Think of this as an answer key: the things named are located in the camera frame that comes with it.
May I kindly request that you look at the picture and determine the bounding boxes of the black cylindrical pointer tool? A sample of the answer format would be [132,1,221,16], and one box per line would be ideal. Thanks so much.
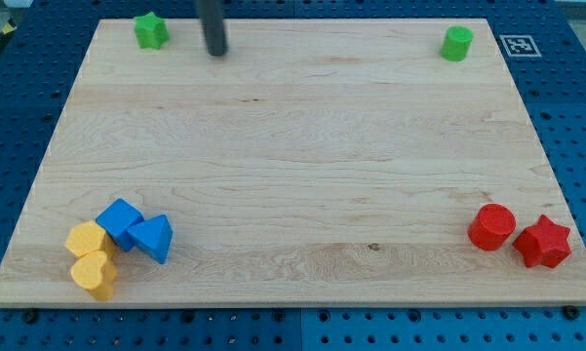
[195,0,227,57]

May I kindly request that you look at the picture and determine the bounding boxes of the red cylinder block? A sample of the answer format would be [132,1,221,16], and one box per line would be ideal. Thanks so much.
[467,204,517,251]

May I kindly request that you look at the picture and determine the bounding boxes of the blue triangular prism block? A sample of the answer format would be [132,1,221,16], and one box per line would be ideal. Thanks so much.
[128,214,173,264]

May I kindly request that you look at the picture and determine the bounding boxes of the yellow hexagon block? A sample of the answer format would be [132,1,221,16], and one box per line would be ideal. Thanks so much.
[64,220,115,258]

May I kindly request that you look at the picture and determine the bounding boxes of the white fiducial marker tag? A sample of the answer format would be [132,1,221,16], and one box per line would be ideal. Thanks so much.
[499,34,542,58]

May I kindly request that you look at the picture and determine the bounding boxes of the green star block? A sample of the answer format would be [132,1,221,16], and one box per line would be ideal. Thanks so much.
[134,12,170,50]

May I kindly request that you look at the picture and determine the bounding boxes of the black bolt right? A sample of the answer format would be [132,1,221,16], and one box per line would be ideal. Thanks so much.
[563,305,580,321]

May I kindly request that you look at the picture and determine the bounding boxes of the blue cube block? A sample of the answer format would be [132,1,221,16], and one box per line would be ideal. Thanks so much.
[95,199,143,252]

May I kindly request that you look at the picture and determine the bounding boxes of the black bolt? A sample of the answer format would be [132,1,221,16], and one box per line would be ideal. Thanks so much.
[563,305,580,321]
[21,309,38,325]

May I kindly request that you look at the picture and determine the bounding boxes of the black bolt left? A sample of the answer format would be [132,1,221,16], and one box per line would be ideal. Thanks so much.
[21,309,38,325]

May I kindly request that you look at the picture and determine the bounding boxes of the wooden board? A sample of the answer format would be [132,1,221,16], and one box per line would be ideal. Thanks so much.
[0,19,586,309]

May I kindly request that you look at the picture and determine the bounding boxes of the yellow heart block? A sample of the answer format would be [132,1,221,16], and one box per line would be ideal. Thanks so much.
[70,251,117,301]

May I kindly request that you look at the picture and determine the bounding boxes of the green cylinder block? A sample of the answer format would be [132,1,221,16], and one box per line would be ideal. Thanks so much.
[440,25,474,61]

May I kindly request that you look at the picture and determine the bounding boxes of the red star block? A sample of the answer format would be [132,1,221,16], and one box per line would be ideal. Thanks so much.
[512,214,571,268]

